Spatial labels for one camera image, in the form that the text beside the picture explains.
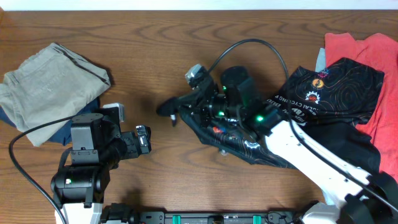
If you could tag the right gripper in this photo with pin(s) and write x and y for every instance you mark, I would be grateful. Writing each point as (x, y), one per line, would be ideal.
(198, 104)

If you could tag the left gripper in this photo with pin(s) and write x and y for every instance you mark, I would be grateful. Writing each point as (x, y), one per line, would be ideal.
(132, 150)

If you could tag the black cycling jersey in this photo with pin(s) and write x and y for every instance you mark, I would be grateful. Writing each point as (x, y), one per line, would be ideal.
(328, 105)

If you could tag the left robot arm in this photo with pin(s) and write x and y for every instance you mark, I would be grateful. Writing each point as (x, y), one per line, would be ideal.
(84, 171)

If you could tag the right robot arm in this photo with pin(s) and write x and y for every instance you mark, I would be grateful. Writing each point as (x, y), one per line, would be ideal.
(231, 116)

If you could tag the folded khaki trousers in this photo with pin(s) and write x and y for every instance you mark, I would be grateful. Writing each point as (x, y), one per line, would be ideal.
(53, 84)

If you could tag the light grey garment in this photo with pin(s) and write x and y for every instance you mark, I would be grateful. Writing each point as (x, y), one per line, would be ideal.
(321, 61)

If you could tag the red shirt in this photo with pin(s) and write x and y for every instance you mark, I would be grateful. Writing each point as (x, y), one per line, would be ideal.
(379, 52)

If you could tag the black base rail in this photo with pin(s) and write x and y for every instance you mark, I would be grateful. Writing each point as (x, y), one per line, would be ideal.
(199, 217)

